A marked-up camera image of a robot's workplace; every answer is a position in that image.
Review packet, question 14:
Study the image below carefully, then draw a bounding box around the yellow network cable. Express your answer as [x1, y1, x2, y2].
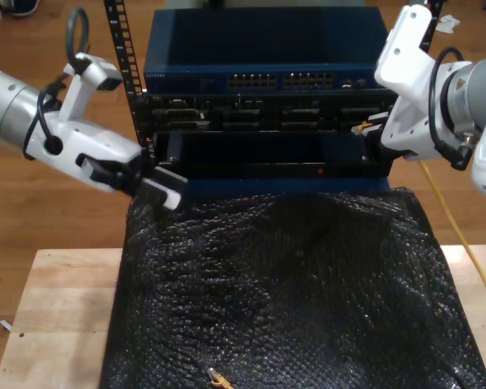
[208, 120, 486, 389]

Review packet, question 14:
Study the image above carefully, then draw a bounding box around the blue base panel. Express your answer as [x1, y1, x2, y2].
[184, 177, 391, 196]

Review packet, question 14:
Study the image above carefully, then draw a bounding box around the black rack shelf tray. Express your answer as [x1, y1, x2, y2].
[151, 129, 392, 179]

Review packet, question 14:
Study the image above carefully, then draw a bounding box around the black rack server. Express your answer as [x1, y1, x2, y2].
[143, 92, 396, 133]

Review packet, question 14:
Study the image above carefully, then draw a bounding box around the white crumpled paper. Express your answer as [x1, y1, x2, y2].
[433, 15, 462, 36]

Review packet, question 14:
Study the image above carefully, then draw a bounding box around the black bubble wrap mat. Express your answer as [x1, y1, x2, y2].
[98, 188, 486, 389]

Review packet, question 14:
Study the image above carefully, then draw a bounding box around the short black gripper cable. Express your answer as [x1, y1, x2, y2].
[427, 47, 475, 171]
[23, 75, 65, 161]

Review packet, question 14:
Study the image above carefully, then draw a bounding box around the black rack frame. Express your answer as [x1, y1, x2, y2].
[104, 0, 445, 179]

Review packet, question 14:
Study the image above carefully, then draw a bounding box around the blue network switch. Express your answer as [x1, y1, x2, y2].
[143, 7, 400, 94]

